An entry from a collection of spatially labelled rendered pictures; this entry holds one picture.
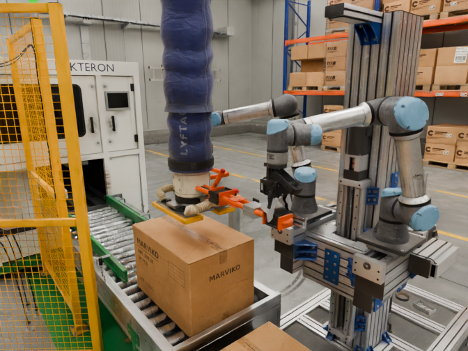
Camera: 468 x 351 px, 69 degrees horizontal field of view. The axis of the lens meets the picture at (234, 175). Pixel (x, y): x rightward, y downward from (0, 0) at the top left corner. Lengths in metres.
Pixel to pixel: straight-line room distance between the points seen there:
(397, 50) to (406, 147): 0.54
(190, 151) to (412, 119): 0.91
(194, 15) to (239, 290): 1.32
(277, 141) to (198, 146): 0.52
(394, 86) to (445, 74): 6.74
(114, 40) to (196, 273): 9.63
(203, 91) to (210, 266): 0.80
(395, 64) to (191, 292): 1.39
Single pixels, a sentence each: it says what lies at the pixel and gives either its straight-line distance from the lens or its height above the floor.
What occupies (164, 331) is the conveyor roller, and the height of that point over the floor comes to 0.54.
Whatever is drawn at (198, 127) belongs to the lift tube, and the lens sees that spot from 1.58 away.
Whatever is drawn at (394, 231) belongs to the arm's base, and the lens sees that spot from 1.67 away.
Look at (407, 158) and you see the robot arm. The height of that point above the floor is 1.44.
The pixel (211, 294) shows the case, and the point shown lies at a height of 0.74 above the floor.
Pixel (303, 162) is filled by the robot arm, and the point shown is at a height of 1.29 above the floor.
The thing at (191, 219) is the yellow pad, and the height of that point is 1.13.
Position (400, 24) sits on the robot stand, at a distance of 1.81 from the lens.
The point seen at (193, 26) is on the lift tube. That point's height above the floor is 1.96.
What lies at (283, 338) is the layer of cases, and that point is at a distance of 1.83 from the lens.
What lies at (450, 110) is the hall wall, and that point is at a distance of 9.85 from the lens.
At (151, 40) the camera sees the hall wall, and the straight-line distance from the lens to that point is 11.35.
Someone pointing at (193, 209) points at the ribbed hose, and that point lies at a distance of 1.55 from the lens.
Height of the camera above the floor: 1.71
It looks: 14 degrees down
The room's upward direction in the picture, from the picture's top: straight up
